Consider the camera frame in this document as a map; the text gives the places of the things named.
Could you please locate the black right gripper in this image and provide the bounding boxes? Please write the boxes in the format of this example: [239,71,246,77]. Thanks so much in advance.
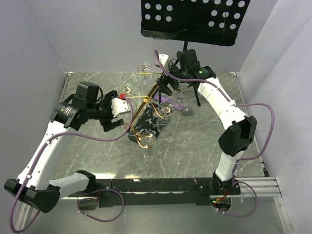
[156,61,188,97]

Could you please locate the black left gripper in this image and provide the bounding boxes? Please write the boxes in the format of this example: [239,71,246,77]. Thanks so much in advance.
[87,90,124,130]

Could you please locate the gold wine glass rack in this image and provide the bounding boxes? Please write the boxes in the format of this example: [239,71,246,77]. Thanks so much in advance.
[119,82,160,149]

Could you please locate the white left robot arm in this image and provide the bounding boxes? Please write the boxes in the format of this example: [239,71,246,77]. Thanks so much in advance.
[4,81,130,213]

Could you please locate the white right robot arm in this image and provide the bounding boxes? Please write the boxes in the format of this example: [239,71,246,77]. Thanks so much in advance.
[154,50,257,194]

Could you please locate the black marble rack base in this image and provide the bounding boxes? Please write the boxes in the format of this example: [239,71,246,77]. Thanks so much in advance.
[128,103,160,143]

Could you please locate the purple glitter microphone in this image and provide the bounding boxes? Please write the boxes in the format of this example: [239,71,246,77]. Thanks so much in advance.
[160,96,194,116]

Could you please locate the black music stand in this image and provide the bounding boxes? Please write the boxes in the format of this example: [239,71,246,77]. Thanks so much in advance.
[140,0,250,94]

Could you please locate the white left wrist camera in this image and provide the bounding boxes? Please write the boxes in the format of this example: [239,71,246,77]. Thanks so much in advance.
[111,97,131,117]

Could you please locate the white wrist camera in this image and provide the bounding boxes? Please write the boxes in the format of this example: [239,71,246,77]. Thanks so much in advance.
[158,54,170,70]
[111,97,131,117]

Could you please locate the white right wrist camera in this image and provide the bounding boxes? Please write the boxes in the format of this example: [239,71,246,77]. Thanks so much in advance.
[158,54,170,70]

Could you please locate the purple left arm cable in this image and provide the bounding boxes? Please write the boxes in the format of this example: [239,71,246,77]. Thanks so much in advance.
[9,96,134,233]

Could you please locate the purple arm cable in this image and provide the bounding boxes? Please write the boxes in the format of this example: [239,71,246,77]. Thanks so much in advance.
[153,50,276,218]
[9,96,134,233]

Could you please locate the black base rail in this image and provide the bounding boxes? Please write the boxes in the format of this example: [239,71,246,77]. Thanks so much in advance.
[68,177,241,208]

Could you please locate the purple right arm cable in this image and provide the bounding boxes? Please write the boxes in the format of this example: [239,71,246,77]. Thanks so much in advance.
[153,50,276,218]

